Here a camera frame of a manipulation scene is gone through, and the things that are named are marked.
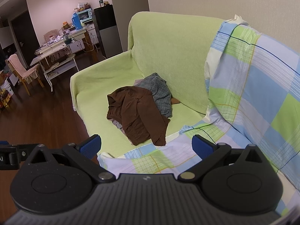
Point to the grey plaid garment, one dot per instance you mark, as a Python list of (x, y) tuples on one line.
[(159, 91)]

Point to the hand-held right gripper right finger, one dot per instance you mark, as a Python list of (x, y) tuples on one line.
[(201, 146)]

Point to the light blue toaster oven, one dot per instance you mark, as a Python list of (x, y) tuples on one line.
[(84, 15)]

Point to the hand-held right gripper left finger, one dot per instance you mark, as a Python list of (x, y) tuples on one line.
[(90, 145)]

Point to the dark wooden door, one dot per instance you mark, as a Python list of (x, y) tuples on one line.
[(24, 35)]

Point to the white kitchen cabinet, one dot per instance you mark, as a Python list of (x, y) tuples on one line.
[(82, 38)]

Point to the clear water bottle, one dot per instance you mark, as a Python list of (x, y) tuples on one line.
[(101, 1)]

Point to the blue green plaid sheet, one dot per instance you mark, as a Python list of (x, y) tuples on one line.
[(253, 93)]

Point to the green blender jug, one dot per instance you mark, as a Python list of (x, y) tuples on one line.
[(68, 39)]

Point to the pink covered wooden chair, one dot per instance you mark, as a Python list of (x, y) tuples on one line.
[(51, 35), (20, 69)]

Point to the black and grey refrigerator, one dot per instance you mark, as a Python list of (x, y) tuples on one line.
[(107, 28)]

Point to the yellow-green bed cover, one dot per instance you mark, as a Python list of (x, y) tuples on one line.
[(164, 46)]

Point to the orange filled jar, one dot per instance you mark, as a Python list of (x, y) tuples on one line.
[(66, 25)]

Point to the white snack box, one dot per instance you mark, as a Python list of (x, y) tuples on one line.
[(81, 5)]

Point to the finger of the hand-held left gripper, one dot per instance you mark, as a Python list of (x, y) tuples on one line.
[(13, 155)]

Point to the blue thermos jug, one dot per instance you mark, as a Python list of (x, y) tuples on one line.
[(76, 22)]

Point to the white folding table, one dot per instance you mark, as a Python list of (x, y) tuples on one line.
[(52, 54)]

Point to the brown pants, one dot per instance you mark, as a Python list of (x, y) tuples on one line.
[(138, 114)]

